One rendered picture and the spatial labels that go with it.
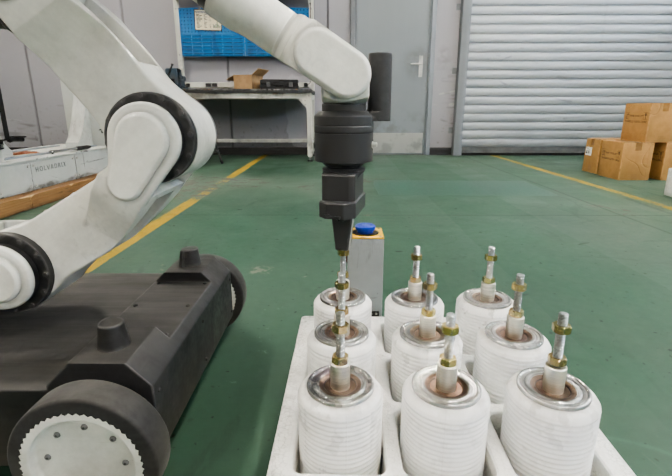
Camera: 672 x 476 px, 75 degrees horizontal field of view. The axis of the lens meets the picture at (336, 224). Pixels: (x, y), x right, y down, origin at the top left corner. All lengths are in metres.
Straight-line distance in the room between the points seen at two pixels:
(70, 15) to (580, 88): 5.81
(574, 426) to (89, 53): 0.80
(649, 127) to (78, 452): 4.09
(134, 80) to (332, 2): 4.96
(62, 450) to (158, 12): 5.55
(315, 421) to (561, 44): 5.82
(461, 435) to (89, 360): 0.50
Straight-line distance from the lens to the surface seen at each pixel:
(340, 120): 0.62
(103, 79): 0.79
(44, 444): 0.75
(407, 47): 5.62
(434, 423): 0.50
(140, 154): 0.73
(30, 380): 0.81
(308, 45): 0.61
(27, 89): 6.70
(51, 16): 0.81
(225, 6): 0.65
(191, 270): 1.00
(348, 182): 0.63
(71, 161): 3.51
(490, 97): 5.77
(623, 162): 4.18
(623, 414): 1.04
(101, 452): 0.72
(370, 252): 0.84
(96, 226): 0.83
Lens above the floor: 0.55
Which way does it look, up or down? 15 degrees down
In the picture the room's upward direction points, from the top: straight up
